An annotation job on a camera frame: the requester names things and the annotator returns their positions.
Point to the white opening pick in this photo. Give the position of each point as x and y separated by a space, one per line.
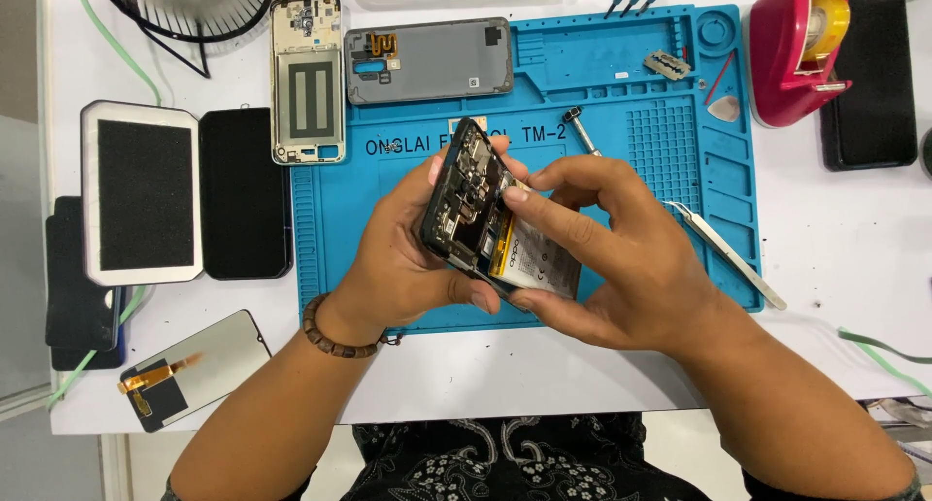
725 110

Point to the red tape dispenser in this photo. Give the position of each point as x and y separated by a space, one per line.
779 57

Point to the gold phone middle frame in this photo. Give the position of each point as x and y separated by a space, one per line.
307 93

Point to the thin red stick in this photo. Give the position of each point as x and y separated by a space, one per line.
719 77

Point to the person's right hand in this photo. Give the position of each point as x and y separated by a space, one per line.
633 268

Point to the grey phone back cover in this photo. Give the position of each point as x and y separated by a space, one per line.
437 64

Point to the phone display with orange flex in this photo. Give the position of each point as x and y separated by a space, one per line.
211 362

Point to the silver tweezers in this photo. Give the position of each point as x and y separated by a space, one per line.
728 257

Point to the person's left hand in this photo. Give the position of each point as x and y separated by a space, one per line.
386 268

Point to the white yellow phone battery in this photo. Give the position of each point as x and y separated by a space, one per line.
539 262

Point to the black floral shirt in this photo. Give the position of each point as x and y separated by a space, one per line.
510 464

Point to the large black phone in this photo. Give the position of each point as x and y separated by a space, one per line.
874 86

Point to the razor blade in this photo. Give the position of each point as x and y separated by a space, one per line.
667 65

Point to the small gold metal plate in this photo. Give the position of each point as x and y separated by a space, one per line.
478 122

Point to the white box lid black foam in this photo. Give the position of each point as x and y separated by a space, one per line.
145 195

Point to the yellow tape roll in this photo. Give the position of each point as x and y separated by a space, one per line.
834 28

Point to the black phone screen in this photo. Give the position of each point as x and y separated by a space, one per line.
244 195

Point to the dark blue phone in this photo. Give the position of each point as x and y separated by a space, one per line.
87 360

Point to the small screws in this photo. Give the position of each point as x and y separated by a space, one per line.
391 147

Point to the blue silicone repair mat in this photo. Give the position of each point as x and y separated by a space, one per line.
349 268

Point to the silver screwdriver black head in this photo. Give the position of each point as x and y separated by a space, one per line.
582 133

